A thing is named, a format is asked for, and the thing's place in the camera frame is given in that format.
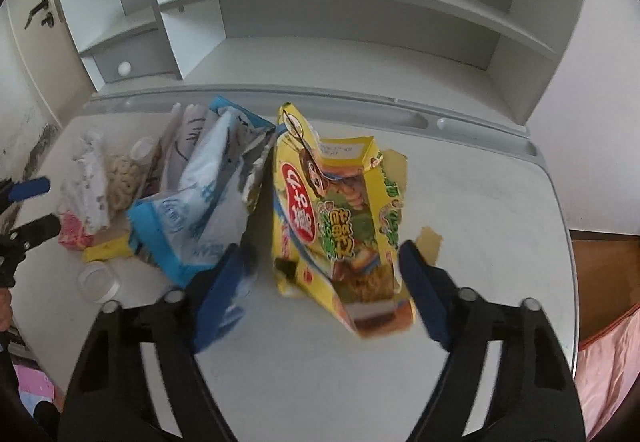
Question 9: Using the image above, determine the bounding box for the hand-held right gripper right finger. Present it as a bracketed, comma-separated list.
[399, 241, 587, 442]

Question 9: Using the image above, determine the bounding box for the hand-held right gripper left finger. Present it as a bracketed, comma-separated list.
[59, 244, 261, 442]

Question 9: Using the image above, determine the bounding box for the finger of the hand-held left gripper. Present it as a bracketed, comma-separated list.
[6, 177, 51, 203]
[11, 214, 62, 250]

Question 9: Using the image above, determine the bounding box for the blue and white snack bag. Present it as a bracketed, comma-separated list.
[126, 96, 277, 354]

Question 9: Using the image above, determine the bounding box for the torn yellow snack box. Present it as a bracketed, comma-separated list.
[272, 102, 445, 339]

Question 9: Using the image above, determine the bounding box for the small red and pink packet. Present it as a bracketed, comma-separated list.
[58, 213, 95, 251]

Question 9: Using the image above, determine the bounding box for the crumpled white plastic wrapper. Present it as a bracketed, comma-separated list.
[59, 131, 111, 233]

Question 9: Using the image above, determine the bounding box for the yellow wrapper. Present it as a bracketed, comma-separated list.
[81, 236, 135, 263]

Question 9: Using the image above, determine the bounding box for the small white plastic cup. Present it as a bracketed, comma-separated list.
[77, 263, 122, 305]

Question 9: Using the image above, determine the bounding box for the clear jar of round snacks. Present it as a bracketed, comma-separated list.
[106, 137, 157, 213]

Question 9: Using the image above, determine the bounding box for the white door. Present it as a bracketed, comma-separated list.
[0, 0, 97, 137]

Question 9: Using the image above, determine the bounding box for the pink printed cloth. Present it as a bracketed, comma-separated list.
[14, 363, 57, 405]

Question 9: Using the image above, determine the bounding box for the grey drawer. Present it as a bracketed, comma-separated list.
[92, 43, 174, 88]

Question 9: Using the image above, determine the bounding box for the white desk shelf unit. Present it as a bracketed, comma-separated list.
[50, 0, 597, 139]

